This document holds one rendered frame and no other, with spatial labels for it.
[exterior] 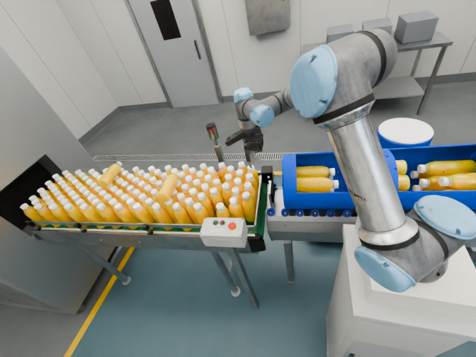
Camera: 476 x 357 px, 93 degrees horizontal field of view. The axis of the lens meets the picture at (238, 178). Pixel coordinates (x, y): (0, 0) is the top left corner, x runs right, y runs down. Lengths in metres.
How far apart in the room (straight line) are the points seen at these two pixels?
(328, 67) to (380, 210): 0.29
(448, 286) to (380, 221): 0.36
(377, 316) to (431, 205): 0.36
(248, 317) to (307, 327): 0.43
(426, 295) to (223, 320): 1.53
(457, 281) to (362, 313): 0.26
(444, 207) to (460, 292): 0.26
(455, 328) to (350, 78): 0.71
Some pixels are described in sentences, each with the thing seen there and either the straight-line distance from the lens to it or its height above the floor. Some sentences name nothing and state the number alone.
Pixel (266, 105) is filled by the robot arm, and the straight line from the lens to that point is 0.83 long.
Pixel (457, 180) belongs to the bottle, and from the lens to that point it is 1.29.
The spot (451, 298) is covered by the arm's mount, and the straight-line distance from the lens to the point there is 0.85.
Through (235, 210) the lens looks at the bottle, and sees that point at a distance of 1.16.
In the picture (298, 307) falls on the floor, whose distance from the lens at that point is 2.02.
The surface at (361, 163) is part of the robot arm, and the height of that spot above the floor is 1.62.
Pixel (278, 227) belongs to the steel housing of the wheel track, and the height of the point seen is 0.86.
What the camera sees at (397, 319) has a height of 1.15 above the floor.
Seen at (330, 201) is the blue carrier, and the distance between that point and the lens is 1.11.
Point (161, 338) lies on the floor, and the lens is 2.22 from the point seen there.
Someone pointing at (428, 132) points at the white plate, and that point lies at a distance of 1.73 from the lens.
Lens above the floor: 1.94
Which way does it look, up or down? 42 degrees down
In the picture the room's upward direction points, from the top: 15 degrees counter-clockwise
